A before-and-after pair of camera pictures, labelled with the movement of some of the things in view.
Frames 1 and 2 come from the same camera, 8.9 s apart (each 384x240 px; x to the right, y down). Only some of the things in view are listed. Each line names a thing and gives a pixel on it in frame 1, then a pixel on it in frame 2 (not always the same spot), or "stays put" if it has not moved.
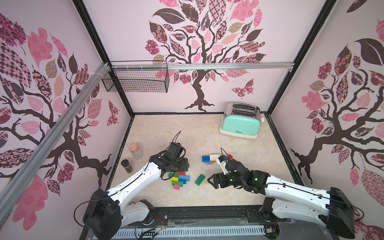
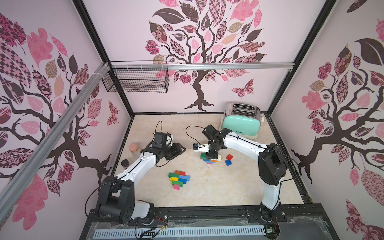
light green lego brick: (177, 182) stays put
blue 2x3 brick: (182, 180) stays put
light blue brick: (185, 177) stays put
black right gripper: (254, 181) to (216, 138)
